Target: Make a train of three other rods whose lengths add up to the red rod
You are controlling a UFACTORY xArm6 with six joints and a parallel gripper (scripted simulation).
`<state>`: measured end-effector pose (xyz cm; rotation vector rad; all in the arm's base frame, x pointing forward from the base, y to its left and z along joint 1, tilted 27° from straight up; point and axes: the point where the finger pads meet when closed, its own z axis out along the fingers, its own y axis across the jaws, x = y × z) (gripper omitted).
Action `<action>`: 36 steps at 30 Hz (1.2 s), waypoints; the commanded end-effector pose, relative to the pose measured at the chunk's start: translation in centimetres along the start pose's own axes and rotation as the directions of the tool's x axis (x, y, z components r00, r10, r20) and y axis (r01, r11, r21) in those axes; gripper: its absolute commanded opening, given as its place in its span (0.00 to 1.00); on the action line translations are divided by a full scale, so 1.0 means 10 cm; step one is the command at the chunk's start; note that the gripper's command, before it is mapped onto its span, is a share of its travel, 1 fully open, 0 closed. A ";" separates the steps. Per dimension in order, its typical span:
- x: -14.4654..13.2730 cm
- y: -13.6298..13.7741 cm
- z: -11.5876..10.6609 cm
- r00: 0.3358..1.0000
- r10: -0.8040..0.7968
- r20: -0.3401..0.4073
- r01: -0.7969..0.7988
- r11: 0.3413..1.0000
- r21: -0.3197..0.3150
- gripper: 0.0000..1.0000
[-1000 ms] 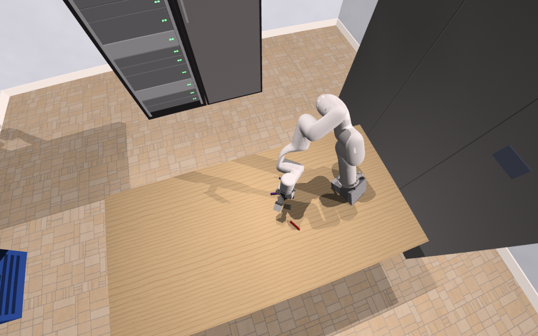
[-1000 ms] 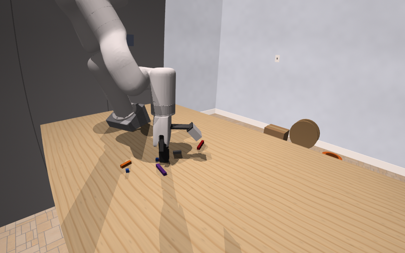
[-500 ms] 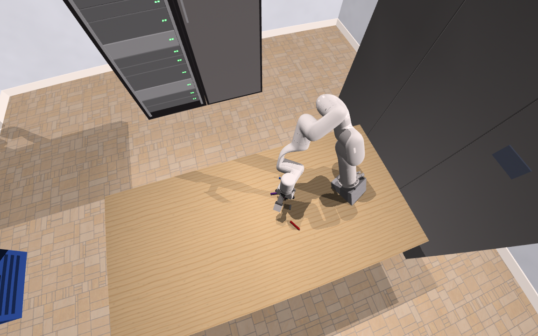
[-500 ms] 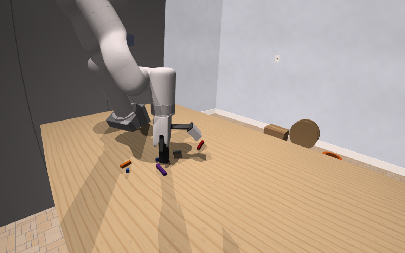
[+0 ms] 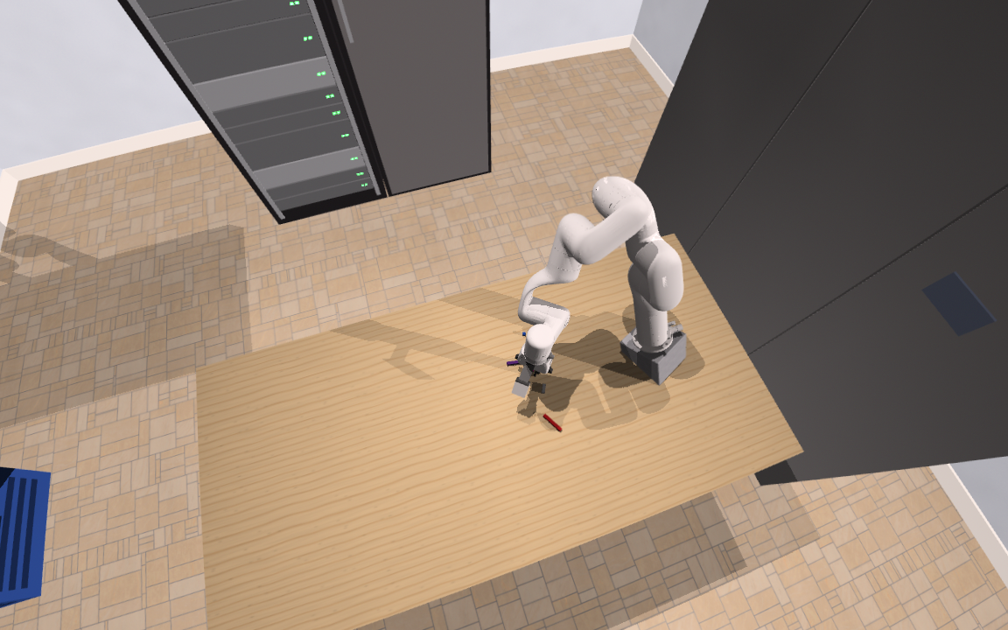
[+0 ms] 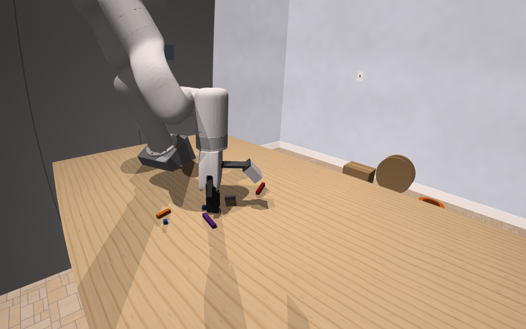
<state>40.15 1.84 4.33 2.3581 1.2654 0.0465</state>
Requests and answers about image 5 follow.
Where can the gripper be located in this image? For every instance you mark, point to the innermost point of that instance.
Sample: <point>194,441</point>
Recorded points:
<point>543,368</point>

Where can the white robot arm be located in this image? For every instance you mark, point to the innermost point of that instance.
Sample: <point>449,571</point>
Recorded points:
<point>655,276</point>

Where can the red rod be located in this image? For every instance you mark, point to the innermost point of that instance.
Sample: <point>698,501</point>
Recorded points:
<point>552,422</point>

